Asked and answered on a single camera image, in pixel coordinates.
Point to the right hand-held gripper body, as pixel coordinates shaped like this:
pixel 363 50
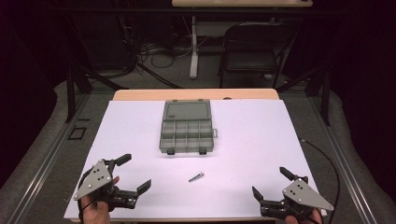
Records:
pixel 300 193

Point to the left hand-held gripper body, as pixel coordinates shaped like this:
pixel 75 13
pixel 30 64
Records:
pixel 98 177

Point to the person's right hand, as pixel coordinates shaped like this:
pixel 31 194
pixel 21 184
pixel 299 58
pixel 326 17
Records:
pixel 316 218

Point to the person's left hand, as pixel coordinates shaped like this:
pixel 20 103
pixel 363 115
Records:
pixel 95 213

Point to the white table sheet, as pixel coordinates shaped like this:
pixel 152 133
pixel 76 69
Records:
pixel 249 149

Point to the small metal screw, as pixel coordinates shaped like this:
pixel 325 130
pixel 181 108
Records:
pixel 196 177

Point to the grey plastic compartment box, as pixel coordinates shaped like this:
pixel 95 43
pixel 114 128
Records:
pixel 186 130

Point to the black metal stand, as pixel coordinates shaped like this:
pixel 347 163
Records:
pixel 71 93
pixel 325 99

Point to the light wooden table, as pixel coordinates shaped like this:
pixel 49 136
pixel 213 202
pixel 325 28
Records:
pixel 193 94

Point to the black folding chair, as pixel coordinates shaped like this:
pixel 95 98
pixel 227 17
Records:
pixel 249 62

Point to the white desk with leg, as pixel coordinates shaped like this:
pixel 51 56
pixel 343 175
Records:
pixel 194 46

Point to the aluminium floor rail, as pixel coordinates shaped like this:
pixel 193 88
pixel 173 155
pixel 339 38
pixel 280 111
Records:
pixel 345 168
pixel 46 163

